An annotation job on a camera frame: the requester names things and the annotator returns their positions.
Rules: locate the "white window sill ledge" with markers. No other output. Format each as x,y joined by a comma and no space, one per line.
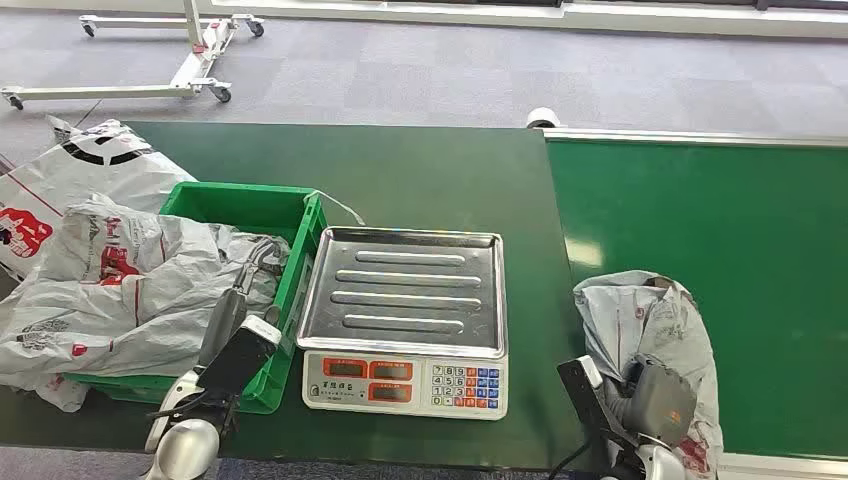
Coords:
662,16

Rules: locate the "electronic scale steel tray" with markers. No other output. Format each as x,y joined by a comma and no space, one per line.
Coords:
404,298

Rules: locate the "small white poly mailer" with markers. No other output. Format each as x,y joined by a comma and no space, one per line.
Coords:
60,394

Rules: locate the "green plastic crate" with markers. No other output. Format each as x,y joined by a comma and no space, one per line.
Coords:
232,205

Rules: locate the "white poly mailer black stripe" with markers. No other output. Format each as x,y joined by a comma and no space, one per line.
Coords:
79,175

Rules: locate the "white conveyor end roller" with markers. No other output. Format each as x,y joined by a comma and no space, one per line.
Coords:
542,117

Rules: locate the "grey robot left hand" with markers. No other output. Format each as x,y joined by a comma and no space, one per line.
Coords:
224,321

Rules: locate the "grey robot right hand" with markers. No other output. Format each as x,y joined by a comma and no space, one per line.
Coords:
659,401

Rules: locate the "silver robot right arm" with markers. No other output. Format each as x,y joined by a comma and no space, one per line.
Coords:
659,464

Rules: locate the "white wheeled stand frame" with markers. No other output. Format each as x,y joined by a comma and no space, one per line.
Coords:
195,66

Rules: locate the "grey poly mailer red print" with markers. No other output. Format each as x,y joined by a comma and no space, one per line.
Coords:
636,318

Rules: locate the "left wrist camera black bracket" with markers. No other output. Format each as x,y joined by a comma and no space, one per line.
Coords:
238,358

